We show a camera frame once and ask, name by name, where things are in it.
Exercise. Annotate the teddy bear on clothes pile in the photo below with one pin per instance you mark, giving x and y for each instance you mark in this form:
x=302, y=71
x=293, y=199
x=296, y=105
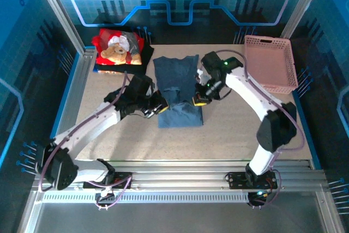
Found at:
x=114, y=50

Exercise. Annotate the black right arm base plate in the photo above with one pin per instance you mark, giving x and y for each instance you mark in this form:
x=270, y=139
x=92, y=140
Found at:
x=237, y=179

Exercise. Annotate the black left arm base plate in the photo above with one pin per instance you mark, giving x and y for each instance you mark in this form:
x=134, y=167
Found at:
x=124, y=182

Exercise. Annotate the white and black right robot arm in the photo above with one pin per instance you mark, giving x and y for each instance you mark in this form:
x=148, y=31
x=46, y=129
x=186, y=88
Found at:
x=253, y=94

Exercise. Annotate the aluminium frame rail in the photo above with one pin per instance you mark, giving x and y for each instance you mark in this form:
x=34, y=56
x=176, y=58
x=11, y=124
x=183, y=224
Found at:
x=177, y=171

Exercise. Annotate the folded blue printed t-shirt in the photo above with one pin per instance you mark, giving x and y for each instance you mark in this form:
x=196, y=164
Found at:
x=103, y=71

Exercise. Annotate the aluminium side rail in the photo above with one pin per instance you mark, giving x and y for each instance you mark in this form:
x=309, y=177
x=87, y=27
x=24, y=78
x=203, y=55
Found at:
x=71, y=99

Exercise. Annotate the aluminium frame post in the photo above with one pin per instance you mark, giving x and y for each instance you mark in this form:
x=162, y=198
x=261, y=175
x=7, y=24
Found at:
x=57, y=9
x=302, y=6

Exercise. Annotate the pink plastic basket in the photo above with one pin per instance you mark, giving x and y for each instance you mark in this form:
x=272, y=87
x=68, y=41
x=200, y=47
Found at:
x=270, y=61

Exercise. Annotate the dark blue t-shirt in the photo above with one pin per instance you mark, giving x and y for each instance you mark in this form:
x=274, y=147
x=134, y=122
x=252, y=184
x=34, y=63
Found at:
x=177, y=80

